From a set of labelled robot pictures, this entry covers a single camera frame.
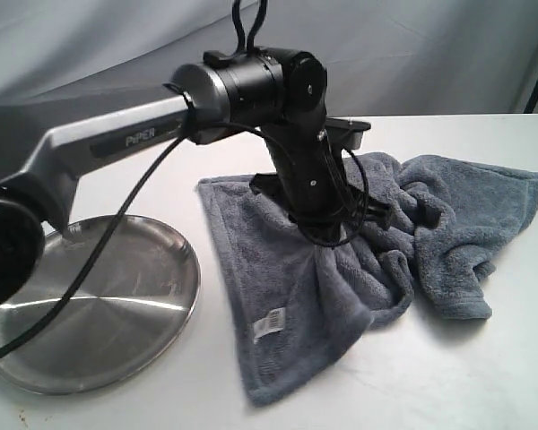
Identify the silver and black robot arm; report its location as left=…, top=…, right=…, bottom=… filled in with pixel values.
left=0, top=48, right=392, bottom=305

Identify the black cable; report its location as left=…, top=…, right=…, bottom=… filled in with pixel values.
left=0, top=0, right=371, bottom=366

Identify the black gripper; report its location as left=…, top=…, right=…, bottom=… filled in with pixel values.
left=249, top=122, right=394, bottom=247

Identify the grey backdrop cloth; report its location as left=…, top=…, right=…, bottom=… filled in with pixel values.
left=0, top=1, right=538, bottom=116

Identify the blue-grey fluffy towel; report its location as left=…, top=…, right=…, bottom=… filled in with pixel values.
left=197, top=152, right=538, bottom=406

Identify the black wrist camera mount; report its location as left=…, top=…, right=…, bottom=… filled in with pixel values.
left=325, top=117, right=371, bottom=151

